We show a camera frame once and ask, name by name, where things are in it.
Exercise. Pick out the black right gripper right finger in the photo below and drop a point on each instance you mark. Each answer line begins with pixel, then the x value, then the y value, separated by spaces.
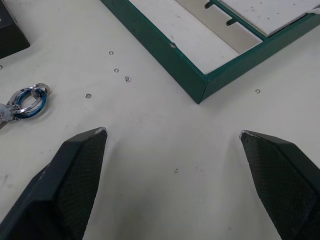
pixel 282 180

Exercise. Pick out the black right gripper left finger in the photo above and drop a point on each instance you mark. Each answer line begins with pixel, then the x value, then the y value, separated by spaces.
pixel 62 180

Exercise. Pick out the green jewelry box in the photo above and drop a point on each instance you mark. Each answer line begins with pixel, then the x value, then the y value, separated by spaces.
pixel 190 50

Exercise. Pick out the black display case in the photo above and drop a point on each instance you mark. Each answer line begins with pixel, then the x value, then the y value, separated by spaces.
pixel 10 27

